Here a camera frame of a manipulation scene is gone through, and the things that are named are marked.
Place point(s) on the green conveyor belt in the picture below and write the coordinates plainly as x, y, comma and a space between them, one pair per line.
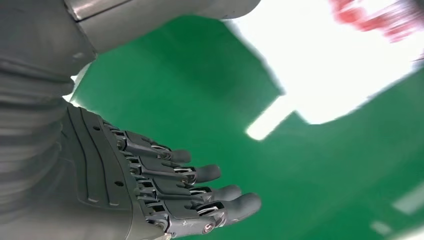
185, 92

